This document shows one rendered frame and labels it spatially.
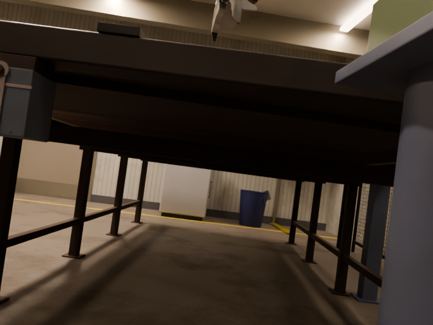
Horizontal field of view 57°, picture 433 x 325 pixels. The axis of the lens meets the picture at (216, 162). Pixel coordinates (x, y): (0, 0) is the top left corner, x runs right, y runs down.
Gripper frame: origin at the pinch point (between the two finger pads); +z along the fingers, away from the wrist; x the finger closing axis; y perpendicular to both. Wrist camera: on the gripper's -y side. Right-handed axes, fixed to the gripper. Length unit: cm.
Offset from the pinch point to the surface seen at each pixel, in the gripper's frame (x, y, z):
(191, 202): 459, 149, 77
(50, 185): 590, -41, 83
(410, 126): -51, 7, 24
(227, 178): 519, 225, 38
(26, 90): -10.6, -37.9, 22.8
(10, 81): -9.5, -40.7, 21.6
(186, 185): 462, 140, 54
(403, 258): -53, 6, 40
